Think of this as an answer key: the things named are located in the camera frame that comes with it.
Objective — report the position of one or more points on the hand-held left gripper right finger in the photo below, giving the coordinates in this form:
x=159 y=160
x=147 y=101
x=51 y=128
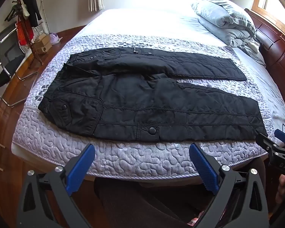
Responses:
x=204 y=168

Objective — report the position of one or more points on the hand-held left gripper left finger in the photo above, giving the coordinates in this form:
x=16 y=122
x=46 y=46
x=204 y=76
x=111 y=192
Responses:
x=82 y=168

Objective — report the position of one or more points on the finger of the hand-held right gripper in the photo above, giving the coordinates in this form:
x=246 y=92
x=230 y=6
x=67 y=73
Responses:
x=266 y=142
x=283 y=136

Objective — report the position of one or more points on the black quilted pants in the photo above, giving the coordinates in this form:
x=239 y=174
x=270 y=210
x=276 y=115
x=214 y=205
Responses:
x=156 y=104

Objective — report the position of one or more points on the person's right hand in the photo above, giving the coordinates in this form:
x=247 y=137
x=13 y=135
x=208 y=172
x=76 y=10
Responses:
x=282 y=190

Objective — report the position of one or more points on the grey quilted bed mattress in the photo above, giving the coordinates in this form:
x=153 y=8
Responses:
x=133 y=159

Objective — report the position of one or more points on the dark wooden headboard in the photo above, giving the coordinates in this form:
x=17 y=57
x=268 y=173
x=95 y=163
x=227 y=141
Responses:
x=277 y=49

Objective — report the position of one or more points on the folded grey blanket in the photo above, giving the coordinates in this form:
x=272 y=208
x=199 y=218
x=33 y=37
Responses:
x=235 y=35

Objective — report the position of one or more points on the wooden coat rack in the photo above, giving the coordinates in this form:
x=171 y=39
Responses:
x=35 y=49

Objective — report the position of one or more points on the cardboard boxes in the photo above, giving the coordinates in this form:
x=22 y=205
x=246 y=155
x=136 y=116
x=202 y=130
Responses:
x=42 y=44

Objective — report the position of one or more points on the narrow wooden framed window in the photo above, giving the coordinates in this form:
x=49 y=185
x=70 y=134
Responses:
x=273 y=2

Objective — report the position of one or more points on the black metal folding chair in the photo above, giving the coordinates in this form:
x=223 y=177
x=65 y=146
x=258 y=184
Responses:
x=8 y=52

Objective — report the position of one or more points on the grey pillow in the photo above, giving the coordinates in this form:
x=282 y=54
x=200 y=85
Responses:
x=216 y=9

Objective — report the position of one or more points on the hanging red garment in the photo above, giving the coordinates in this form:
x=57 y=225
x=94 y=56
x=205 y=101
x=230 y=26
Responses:
x=23 y=34

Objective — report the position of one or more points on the hanging black garment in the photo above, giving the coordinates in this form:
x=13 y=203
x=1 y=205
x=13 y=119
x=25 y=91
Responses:
x=32 y=4

